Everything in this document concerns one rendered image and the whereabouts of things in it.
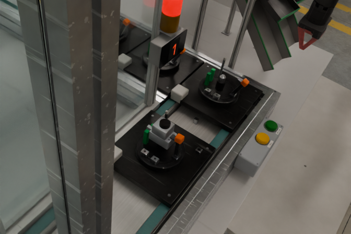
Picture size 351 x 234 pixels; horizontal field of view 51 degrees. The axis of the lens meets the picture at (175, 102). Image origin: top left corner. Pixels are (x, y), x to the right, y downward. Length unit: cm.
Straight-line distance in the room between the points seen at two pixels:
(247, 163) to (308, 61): 79
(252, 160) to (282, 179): 17
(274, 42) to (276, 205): 62
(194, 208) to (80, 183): 78
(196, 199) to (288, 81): 79
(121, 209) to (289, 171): 57
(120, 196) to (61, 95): 87
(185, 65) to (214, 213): 55
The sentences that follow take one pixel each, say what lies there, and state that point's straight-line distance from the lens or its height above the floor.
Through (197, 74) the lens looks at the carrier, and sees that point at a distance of 133.
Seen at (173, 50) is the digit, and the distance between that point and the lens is 103.
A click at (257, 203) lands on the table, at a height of 86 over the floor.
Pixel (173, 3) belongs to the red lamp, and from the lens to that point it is 94.
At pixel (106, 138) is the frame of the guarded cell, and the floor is 164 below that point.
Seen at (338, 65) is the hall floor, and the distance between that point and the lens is 356.
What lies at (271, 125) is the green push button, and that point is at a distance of 123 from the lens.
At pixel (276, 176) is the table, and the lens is 125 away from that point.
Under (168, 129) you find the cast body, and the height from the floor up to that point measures 109.
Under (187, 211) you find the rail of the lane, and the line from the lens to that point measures 99.
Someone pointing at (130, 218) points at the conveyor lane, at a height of 92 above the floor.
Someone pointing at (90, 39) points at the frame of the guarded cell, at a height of 171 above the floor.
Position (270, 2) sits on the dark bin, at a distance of 135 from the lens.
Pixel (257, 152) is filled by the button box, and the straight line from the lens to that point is 115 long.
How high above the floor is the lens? 180
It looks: 44 degrees down
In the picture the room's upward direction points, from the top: 11 degrees clockwise
